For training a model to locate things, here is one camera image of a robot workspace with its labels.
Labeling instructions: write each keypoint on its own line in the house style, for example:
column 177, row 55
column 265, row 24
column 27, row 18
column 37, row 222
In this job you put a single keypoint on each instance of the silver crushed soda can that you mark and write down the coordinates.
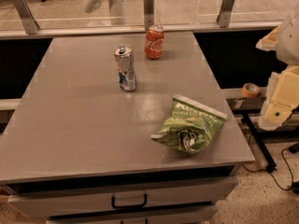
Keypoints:
column 124, row 58

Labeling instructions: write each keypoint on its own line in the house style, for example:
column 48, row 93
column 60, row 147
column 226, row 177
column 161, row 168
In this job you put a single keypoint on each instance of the right metal railing bracket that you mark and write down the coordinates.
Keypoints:
column 223, row 19

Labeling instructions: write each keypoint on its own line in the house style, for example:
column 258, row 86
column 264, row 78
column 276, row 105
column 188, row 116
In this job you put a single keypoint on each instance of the left metal railing bracket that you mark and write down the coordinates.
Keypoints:
column 29, row 23

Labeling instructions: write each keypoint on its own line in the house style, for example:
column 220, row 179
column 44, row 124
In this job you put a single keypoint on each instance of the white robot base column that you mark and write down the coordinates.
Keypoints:
column 116, row 10

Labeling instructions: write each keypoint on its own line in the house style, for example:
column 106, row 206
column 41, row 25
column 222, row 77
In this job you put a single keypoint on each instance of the black metal table leg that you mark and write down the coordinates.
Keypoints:
column 271, row 165

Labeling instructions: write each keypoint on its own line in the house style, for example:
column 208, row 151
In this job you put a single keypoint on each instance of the green potato chip bag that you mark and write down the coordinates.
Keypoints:
column 191, row 127

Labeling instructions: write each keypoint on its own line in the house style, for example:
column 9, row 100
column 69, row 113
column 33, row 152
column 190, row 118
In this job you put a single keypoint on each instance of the grey cabinet drawer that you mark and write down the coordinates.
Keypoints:
column 182, row 215
column 84, row 201

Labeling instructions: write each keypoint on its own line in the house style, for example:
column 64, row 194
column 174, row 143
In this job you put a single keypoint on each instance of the middle metal railing bracket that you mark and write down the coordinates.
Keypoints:
column 148, row 13

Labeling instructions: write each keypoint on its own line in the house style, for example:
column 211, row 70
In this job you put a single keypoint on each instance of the metal railing bracket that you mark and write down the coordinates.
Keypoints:
column 148, row 13
column 29, row 23
column 223, row 19

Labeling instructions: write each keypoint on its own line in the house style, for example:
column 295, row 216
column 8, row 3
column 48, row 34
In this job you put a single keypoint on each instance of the grey cabinet lower drawer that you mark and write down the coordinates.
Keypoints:
column 182, row 215

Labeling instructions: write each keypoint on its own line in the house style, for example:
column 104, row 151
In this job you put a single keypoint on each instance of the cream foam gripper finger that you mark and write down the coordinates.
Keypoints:
column 268, row 42

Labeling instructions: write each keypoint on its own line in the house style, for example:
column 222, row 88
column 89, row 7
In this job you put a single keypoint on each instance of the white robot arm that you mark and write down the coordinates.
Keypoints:
column 287, row 49

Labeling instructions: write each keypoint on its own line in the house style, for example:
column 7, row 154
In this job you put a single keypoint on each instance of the red coke can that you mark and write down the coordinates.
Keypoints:
column 154, row 42

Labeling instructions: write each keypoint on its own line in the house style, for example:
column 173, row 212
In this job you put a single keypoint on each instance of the grey cabinet top drawer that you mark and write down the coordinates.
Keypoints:
column 84, row 201

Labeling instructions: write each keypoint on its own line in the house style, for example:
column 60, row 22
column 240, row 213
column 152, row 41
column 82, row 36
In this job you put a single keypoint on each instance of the black upper drawer handle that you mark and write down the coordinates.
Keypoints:
column 129, row 202

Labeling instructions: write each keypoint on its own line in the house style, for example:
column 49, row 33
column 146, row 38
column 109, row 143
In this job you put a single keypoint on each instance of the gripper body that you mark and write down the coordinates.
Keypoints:
column 290, row 42

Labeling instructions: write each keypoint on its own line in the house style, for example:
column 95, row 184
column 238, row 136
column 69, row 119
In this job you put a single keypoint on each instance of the orange tape roll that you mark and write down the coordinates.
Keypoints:
column 250, row 90

